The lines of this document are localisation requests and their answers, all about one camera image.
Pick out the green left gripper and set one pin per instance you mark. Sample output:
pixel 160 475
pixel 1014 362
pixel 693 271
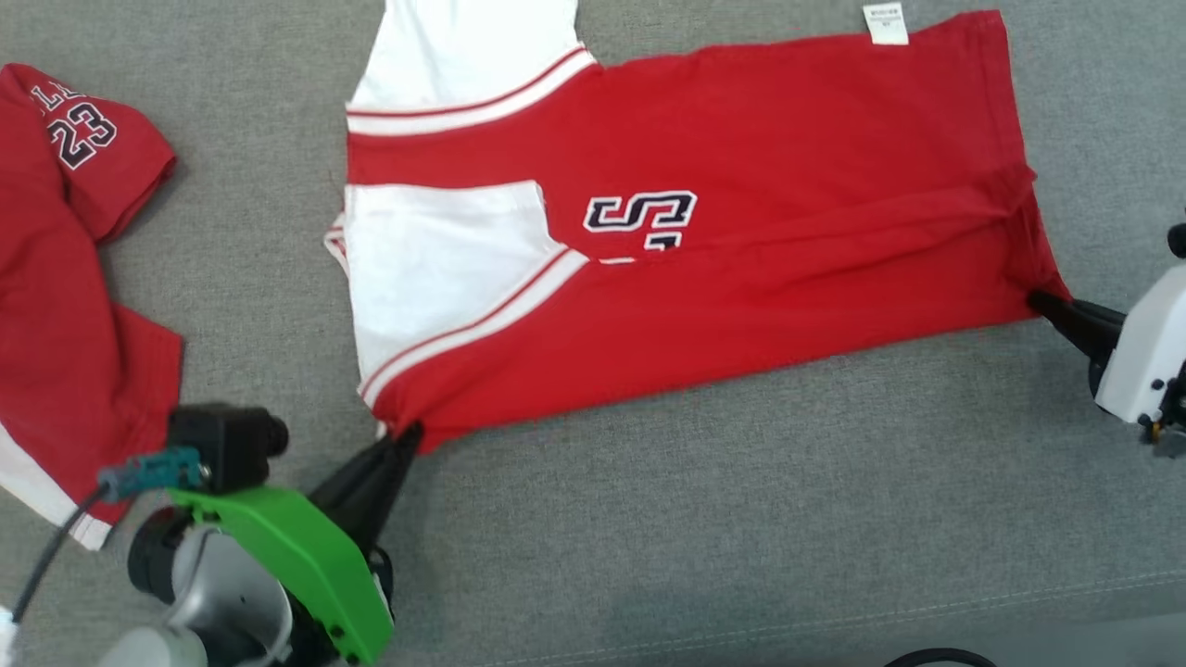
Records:
pixel 306 547

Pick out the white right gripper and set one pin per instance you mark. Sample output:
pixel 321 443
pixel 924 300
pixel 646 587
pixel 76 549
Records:
pixel 1149 352

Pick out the red white jersey shorts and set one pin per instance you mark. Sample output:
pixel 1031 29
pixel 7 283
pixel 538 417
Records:
pixel 65 324

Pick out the red white jersey top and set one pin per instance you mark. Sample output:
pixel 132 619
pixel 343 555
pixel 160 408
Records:
pixel 741 278

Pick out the grey fabric sofa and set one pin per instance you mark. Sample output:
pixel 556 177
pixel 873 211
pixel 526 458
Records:
pixel 695 537

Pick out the white tape tag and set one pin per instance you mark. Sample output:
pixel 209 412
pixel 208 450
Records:
pixel 7 639

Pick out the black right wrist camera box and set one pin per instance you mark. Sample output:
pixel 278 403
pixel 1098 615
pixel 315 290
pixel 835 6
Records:
pixel 1179 241

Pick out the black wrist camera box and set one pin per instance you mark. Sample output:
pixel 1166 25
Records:
pixel 1179 241
pixel 227 445

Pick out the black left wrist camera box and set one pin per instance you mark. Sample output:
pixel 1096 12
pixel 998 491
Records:
pixel 227 445

